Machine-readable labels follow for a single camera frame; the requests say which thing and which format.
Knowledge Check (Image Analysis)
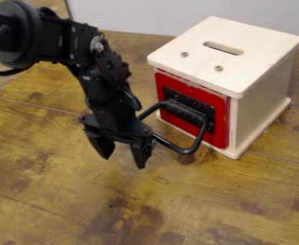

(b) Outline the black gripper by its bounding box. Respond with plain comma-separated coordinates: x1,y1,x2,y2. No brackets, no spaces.
79,34,153,169

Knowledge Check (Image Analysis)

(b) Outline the black metal drawer handle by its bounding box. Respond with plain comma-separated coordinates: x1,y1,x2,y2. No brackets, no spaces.
137,87,215,154

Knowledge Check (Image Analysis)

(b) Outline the red drawer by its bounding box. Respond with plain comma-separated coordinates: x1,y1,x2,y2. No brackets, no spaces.
155,69,230,149

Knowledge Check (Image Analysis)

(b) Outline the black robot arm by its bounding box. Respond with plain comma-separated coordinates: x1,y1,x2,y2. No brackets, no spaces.
0,0,153,168

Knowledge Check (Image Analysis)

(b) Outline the white wooden box cabinet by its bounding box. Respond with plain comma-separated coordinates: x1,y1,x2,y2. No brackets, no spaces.
147,16,299,159

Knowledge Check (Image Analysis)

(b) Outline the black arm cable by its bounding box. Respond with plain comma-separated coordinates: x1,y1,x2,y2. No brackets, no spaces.
0,65,29,77

